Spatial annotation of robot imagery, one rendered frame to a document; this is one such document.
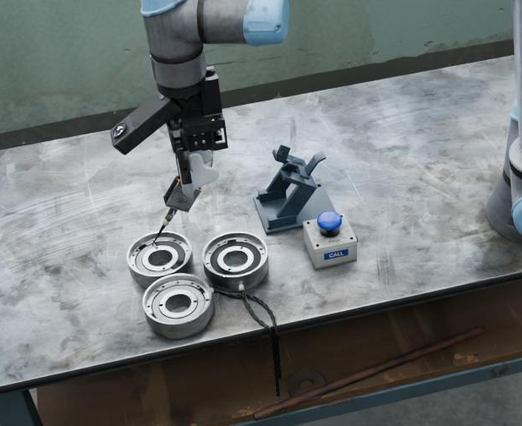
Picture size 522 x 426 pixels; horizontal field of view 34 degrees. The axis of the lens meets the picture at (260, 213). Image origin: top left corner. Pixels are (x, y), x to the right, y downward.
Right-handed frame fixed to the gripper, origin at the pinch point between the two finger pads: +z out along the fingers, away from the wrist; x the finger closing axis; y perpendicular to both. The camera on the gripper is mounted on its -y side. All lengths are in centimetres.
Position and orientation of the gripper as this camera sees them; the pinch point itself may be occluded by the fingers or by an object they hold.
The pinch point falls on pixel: (184, 188)
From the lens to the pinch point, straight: 133.9
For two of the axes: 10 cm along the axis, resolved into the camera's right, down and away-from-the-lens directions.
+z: 0.7, 7.6, 6.5
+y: 9.7, -2.1, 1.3
